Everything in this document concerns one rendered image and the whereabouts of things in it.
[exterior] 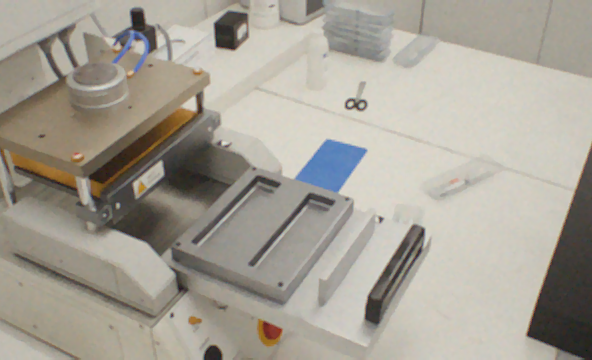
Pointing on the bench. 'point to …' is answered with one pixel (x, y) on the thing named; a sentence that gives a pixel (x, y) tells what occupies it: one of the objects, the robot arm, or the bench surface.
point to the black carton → (231, 30)
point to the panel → (219, 330)
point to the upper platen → (103, 177)
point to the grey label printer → (297, 9)
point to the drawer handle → (414, 242)
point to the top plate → (95, 109)
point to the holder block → (264, 233)
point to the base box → (68, 316)
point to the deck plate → (179, 187)
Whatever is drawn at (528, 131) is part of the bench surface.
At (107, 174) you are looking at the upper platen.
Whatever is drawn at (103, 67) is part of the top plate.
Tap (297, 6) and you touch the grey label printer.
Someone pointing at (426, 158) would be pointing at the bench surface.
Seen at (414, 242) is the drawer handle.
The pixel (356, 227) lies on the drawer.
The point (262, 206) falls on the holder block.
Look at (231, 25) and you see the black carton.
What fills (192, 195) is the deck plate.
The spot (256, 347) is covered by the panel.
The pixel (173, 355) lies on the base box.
